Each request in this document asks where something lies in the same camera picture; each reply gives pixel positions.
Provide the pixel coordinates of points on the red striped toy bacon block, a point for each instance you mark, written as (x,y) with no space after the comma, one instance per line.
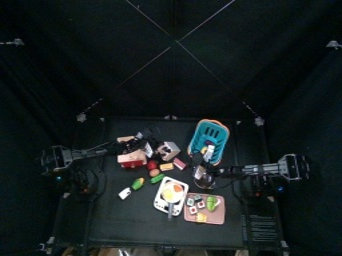
(180,163)

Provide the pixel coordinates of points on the green toy pepper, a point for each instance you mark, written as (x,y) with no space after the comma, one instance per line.
(213,202)

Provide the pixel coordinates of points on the sushi piece green dot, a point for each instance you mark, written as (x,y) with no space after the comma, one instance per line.
(190,201)

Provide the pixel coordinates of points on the sushi piece red dot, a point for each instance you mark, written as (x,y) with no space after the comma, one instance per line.
(193,210)

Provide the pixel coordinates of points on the orange toy peach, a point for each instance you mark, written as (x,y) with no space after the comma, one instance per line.
(154,172)

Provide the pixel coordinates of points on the gray toy toaster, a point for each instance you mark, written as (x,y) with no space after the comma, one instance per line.
(169,150)

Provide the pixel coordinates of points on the toy corn cob green husk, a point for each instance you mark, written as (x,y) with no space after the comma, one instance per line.
(138,183)

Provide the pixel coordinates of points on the beige toy bread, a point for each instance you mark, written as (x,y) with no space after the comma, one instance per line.
(125,138)

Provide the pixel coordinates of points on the white toy stove black top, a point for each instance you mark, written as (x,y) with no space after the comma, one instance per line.
(158,200)

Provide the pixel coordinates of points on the orange toy food slice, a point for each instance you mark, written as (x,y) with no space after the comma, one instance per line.
(178,188)

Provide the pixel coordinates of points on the green toy cucumber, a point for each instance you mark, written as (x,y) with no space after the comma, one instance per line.
(157,179)

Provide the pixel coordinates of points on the white toy carton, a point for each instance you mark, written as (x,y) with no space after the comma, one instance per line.
(149,150)

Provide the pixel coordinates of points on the yellow toy cheese wedge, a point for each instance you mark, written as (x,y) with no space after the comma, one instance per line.
(202,217)

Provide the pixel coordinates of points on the yellow toy butter block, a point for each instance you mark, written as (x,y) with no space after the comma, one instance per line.
(166,166)

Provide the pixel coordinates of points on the metal frame bracket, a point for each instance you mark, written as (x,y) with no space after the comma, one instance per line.
(260,121)
(81,117)
(333,44)

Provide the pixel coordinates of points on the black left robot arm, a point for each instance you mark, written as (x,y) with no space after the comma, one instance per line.
(75,155)

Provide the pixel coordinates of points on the red toy apple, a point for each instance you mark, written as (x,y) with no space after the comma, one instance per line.
(153,164)

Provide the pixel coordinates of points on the white toy frying pan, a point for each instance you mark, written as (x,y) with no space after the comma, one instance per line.
(172,193)

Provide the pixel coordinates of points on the small white toy bottle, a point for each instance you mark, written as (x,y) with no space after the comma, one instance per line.
(125,193)

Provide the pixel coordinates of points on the teal basket orange rim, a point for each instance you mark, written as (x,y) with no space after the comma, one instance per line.
(218,133)

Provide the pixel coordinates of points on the red and wood toy box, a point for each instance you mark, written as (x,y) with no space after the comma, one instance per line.
(133,160)

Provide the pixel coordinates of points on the toy fried egg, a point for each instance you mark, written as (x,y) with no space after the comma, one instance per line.
(169,194)

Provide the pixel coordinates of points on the pink plastic tray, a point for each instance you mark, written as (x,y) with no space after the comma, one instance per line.
(216,216)

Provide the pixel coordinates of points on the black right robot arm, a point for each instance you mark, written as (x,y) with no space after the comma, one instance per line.
(268,169)

